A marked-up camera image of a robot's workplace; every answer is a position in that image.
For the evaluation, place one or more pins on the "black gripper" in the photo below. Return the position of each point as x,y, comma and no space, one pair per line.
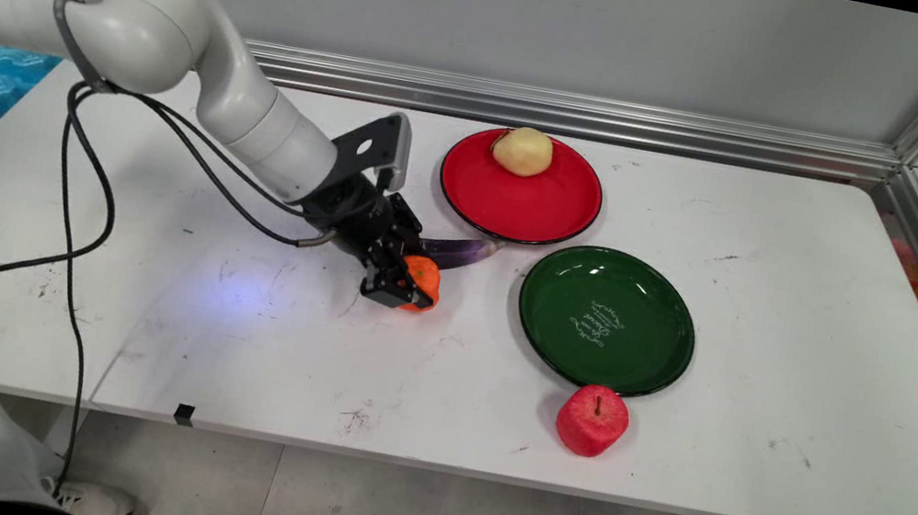
353,221

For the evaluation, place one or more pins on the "orange toy fruit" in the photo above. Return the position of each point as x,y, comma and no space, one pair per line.
424,275

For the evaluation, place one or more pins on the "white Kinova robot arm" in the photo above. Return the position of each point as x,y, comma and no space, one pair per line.
152,29

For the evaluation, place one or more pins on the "purple toy eggplant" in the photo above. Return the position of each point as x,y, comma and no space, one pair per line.
465,250

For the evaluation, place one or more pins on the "red round plate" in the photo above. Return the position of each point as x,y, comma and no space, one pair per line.
525,199

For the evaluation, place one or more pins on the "yellow toy potato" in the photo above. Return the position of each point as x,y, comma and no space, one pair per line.
522,151

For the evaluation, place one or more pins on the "green round plate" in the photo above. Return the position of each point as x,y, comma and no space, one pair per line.
607,320

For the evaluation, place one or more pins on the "red toy apple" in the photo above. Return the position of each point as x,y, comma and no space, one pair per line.
592,422

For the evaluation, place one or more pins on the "black tape marker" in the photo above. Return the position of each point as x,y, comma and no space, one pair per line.
184,415

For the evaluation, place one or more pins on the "white shoe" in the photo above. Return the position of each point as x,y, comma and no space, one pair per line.
96,501

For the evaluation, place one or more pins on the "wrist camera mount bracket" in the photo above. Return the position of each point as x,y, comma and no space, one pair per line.
373,145

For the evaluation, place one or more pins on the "horizontal aluminium frame rail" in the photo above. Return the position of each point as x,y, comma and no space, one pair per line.
567,113

